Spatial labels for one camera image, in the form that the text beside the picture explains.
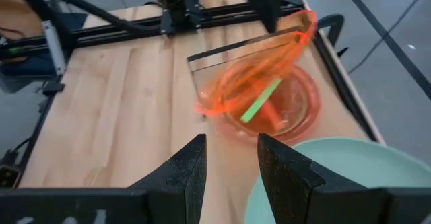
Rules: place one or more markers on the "black aluminium frame rail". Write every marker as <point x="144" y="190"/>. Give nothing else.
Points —
<point x="101" y="35"/>

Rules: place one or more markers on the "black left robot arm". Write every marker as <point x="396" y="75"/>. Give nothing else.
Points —
<point x="178" y="8"/>

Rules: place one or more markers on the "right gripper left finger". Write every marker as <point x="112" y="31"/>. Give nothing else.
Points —
<point x="151" y="204"/>

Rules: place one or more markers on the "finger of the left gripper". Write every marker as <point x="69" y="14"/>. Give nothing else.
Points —
<point x="266" y="2"/>

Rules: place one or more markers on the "wooden shelf black frame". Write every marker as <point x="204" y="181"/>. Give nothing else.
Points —
<point x="210" y="71"/>

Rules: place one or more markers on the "black table clamp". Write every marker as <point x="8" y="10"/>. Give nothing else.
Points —
<point x="53" y="88"/>

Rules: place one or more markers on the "black diagonal frame strut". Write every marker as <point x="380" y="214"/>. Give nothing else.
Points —
<point x="101" y="12"/>

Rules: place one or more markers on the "pale green plate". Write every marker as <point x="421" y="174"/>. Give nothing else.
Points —
<point x="353" y="163"/>

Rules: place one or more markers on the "pink transparent plate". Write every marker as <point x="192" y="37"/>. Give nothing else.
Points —
<point x="303" y="116"/>
<point x="242" y="79"/>

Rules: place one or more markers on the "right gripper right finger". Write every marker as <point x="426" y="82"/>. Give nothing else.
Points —
<point x="296" y="197"/>

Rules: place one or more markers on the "silver metal bracket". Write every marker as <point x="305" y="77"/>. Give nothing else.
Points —
<point x="54" y="49"/>

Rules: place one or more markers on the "black power box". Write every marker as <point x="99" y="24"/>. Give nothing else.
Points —
<point x="8" y="177"/>

